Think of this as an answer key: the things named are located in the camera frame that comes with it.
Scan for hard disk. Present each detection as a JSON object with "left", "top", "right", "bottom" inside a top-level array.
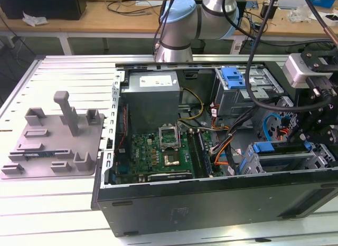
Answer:
[{"left": 252, "top": 140, "right": 312, "bottom": 154}]

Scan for silver optical drive cage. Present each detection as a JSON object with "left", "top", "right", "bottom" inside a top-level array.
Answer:
[{"left": 215, "top": 67, "right": 285, "bottom": 117}]

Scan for blue drive cage latch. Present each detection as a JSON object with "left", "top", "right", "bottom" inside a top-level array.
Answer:
[{"left": 222, "top": 68, "right": 245, "bottom": 90}]

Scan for clear plastic bag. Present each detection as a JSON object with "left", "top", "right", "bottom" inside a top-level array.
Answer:
[{"left": 287, "top": 3, "right": 317, "bottom": 23}]

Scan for installed blue RAM stick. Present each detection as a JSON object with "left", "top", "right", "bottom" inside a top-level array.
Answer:
[{"left": 199, "top": 130, "right": 214, "bottom": 177}]

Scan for small black box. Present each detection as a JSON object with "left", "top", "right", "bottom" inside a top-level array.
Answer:
[{"left": 260, "top": 0, "right": 278, "bottom": 19}]

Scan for black open PC case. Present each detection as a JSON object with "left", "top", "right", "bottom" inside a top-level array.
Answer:
[{"left": 91, "top": 60, "right": 338, "bottom": 238}]

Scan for bronze chipset heatsink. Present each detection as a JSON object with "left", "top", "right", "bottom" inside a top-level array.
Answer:
[{"left": 163, "top": 153, "right": 183, "bottom": 167}]

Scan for black graphics card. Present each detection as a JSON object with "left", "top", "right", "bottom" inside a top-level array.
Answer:
[{"left": 147, "top": 172, "right": 193, "bottom": 182}]

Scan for silver power supply unit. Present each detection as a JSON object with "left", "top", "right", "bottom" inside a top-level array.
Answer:
[{"left": 123, "top": 71, "right": 183, "bottom": 128}]

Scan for green motherboard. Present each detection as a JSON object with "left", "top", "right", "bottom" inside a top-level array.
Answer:
[{"left": 114, "top": 128, "right": 221, "bottom": 183}]

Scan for grey parts rack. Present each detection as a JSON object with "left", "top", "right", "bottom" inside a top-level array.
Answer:
[{"left": 0, "top": 90, "right": 106, "bottom": 180}]

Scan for wooden desk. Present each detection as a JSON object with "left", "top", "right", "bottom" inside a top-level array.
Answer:
[{"left": 0, "top": 0, "right": 338, "bottom": 55}]

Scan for loose RAM stick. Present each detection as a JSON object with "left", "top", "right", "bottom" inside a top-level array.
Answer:
[{"left": 23, "top": 150, "right": 58, "bottom": 158}]

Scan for crumpled white paper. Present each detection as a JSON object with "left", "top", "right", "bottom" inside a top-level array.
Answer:
[{"left": 22, "top": 11, "right": 49, "bottom": 27}]

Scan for black computer tower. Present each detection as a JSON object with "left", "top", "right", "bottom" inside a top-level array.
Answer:
[{"left": 0, "top": 0, "right": 87, "bottom": 21}]

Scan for black camera bracket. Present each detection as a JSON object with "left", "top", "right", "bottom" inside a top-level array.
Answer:
[{"left": 301, "top": 44, "right": 338, "bottom": 109}]

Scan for red orange yellow power wire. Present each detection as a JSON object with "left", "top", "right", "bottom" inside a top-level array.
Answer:
[{"left": 274, "top": 126, "right": 290, "bottom": 143}]

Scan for blue flat data wire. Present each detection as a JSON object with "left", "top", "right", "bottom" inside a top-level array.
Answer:
[{"left": 262, "top": 112, "right": 285, "bottom": 143}]

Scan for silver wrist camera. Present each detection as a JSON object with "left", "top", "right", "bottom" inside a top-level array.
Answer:
[{"left": 282, "top": 53, "right": 334, "bottom": 88}]

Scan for black wire bundle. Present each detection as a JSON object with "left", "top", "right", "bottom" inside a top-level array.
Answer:
[{"left": 211, "top": 108, "right": 256, "bottom": 154}]

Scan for thick black camera cable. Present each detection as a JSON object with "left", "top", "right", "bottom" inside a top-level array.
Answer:
[{"left": 245, "top": 0, "right": 332, "bottom": 112}]

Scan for orange data wire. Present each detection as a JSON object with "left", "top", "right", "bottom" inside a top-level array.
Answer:
[{"left": 213, "top": 148, "right": 234, "bottom": 167}]

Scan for black cable copper end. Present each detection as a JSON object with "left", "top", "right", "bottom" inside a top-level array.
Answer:
[{"left": 302, "top": 0, "right": 338, "bottom": 45}]

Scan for yellow black power wire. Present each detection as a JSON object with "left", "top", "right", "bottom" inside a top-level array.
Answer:
[{"left": 177, "top": 87, "right": 205, "bottom": 122}]

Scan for thin black arm cables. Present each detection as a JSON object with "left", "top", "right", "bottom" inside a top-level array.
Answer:
[{"left": 152, "top": 0, "right": 176, "bottom": 55}]

